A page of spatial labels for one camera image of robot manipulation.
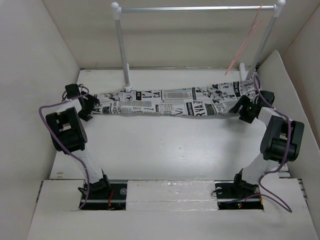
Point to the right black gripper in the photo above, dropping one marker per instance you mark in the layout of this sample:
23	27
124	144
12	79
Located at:
244	100

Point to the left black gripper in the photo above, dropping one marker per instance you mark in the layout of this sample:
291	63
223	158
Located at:
92	103

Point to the newspaper print trousers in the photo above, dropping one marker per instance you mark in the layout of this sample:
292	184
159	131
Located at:
212	100

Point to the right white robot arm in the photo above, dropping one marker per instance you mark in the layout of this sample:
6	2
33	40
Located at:
280	144

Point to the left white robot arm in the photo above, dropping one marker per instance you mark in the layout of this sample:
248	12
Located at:
69	136

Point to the white garment rack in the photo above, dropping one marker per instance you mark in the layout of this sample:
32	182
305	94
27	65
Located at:
243	73

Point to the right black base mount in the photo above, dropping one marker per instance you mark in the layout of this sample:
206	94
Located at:
237	194

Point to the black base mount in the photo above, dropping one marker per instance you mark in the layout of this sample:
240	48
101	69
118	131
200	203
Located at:
237	194
104	195

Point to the pink wire hanger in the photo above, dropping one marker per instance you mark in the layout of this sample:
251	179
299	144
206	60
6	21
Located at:
255	24

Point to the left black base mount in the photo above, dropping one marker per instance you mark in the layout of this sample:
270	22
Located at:
104	195

